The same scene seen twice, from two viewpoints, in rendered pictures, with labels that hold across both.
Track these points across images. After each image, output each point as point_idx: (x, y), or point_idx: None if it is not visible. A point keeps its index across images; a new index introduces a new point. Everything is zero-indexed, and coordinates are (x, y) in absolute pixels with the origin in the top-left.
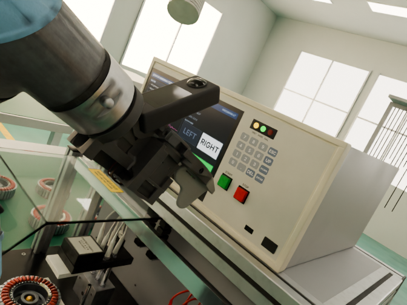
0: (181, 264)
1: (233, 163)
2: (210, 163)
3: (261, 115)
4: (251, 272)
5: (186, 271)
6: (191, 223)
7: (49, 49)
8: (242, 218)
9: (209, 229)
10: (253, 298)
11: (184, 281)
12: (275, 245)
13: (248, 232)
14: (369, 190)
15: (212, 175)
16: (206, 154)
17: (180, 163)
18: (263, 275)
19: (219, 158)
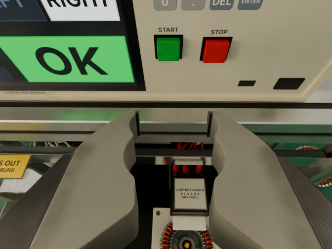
0: (181, 157)
1: (167, 3)
2: (112, 33)
3: None
4: (286, 129)
5: (191, 158)
6: (164, 129)
7: None
8: (230, 77)
9: (198, 124)
10: (291, 141)
11: (192, 163)
12: (302, 80)
13: (247, 86)
14: None
15: (287, 159)
16: (89, 21)
17: (132, 157)
18: (306, 125)
19: (125, 12)
